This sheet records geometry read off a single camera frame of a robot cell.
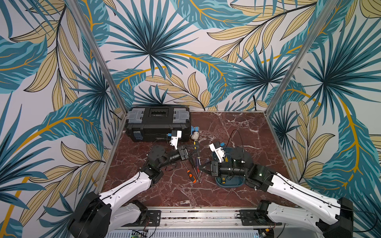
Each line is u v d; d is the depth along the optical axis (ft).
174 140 2.21
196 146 2.23
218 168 1.91
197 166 2.97
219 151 2.06
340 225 1.26
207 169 2.10
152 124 2.97
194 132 3.42
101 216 1.28
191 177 2.81
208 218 2.46
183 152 2.08
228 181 2.75
